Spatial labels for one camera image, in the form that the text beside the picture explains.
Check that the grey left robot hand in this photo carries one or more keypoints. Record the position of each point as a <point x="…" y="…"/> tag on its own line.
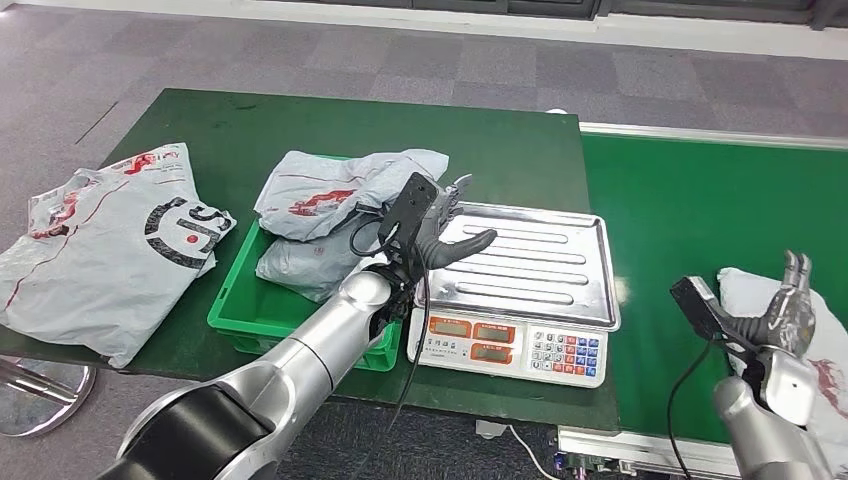
<point x="464" y="248"/>

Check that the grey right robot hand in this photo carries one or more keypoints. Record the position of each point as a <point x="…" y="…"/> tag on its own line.
<point x="792" y="324"/>

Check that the grey parcel small red print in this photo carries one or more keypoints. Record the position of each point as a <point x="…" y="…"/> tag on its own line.
<point x="745" y="295"/>

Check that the grey parcel large red print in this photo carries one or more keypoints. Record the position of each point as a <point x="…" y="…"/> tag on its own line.
<point x="311" y="192"/>

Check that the plain grey parcel bag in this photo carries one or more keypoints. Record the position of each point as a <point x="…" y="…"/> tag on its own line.
<point x="298" y="265"/>

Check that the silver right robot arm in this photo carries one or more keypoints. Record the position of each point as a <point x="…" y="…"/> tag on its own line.
<point x="762" y="444"/>

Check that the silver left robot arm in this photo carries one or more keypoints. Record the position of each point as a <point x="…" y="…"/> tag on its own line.
<point x="298" y="358"/>

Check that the green conveyor belt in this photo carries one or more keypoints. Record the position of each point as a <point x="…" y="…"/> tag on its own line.
<point x="696" y="199"/>

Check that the conveyor controller board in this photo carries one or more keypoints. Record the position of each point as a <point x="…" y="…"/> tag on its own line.
<point x="583" y="467"/>

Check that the large white parcel black logo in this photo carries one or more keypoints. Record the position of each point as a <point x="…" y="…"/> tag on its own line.
<point x="99" y="265"/>

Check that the black left wrist sensor plate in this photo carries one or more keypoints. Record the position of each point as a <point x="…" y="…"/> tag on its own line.
<point x="411" y="212"/>

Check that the black wrist sensor plate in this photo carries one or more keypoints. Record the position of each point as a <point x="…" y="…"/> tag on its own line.
<point x="411" y="212"/>
<point x="696" y="305"/>

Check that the white scale with steel tray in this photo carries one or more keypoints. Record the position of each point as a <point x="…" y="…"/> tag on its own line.
<point x="530" y="278"/>

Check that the black right wrist sensor plate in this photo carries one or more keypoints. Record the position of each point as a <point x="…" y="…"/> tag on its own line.
<point x="696" y="305"/>

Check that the white table foot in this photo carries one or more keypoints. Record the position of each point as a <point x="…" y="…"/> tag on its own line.
<point x="489" y="429"/>

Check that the green plastic crate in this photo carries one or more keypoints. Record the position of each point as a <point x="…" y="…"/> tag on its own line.
<point x="265" y="331"/>

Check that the round chrome stool base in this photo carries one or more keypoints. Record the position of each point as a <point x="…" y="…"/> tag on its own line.
<point x="40" y="411"/>

